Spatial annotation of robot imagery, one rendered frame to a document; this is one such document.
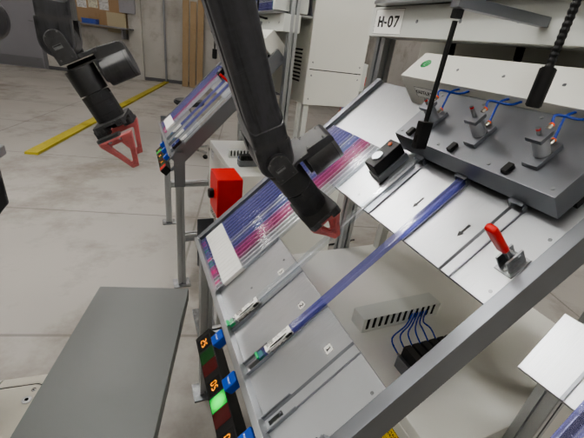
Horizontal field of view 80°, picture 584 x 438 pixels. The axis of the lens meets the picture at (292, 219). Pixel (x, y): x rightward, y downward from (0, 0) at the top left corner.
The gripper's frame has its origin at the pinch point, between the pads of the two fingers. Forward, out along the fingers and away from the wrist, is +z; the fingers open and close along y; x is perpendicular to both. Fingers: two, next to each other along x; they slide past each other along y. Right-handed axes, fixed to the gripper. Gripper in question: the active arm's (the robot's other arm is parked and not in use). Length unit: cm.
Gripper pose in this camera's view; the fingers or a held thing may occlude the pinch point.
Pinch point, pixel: (334, 232)
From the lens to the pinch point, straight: 72.2
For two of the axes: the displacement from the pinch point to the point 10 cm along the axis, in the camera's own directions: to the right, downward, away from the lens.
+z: 5.3, 6.0, 6.0
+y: -4.0, -4.6, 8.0
